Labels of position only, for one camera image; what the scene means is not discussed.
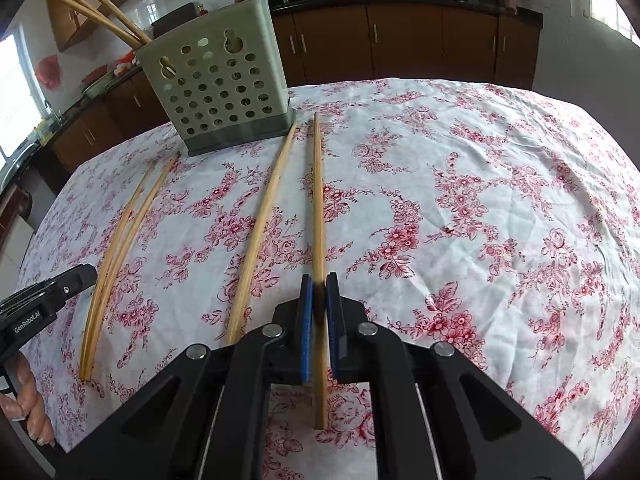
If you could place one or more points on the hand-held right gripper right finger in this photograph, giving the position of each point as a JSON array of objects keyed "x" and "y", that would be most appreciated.
[{"x": 334, "y": 332}]

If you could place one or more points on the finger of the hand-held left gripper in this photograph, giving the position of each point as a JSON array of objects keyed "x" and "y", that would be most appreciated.
[{"x": 75, "y": 280}]

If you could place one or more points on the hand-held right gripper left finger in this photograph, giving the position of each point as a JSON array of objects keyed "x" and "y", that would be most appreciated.
[{"x": 306, "y": 332}]

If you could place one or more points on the green perforated chopstick holder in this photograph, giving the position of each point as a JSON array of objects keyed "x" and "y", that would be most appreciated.
[{"x": 225, "y": 85}]

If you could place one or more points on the person's left hand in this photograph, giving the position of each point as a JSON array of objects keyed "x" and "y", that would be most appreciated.
[{"x": 27, "y": 385}]

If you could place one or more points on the red floral white tablecloth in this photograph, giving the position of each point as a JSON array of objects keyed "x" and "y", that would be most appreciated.
[{"x": 450, "y": 210}]

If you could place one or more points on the metal faucet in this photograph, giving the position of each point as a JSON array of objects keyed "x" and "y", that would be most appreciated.
[{"x": 54, "y": 112}]

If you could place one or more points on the green basin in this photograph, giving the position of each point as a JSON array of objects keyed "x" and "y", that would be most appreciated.
[{"x": 102, "y": 87}]

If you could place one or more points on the red plastic bag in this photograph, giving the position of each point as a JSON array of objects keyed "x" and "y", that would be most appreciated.
[{"x": 50, "y": 70}]

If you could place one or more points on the wooden upper cabinet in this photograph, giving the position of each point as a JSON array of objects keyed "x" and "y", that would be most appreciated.
[{"x": 65, "y": 5}]

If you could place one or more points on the wooden lower cabinets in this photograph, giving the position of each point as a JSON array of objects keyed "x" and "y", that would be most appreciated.
[{"x": 400, "y": 40}]

